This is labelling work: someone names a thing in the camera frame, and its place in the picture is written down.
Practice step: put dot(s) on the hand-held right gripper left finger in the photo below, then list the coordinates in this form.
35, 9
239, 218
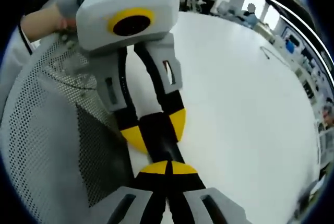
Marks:
146, 182

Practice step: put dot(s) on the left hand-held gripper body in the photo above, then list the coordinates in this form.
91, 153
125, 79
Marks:
104, 7

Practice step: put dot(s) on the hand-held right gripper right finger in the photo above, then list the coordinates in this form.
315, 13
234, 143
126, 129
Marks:
190, 182

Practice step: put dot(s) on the black remote control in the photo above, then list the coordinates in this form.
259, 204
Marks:
159, 135

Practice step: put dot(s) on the grey mesh office chair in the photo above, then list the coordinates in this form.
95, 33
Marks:
39, 130

